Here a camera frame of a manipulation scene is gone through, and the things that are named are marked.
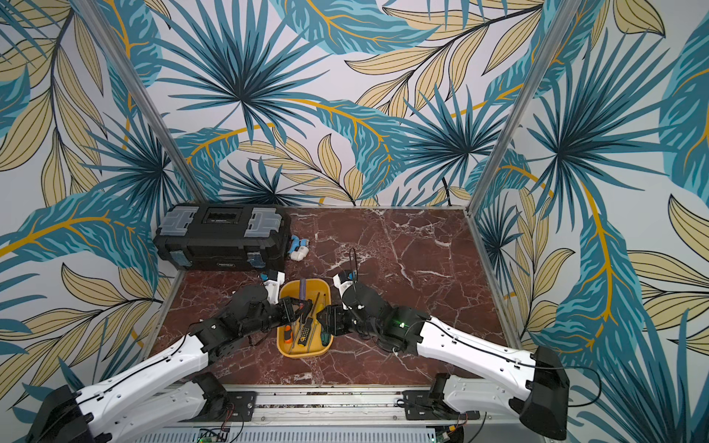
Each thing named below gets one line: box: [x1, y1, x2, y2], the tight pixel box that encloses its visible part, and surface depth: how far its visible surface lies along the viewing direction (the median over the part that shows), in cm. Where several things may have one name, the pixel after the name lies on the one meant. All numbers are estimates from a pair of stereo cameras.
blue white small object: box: [288, 234, 311, 262], surface depth 105 cm
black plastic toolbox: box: [153, 203, 293, 273], surface depth 92 cm
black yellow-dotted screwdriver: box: [297, 291, 321, 348], surface depth 87 cm
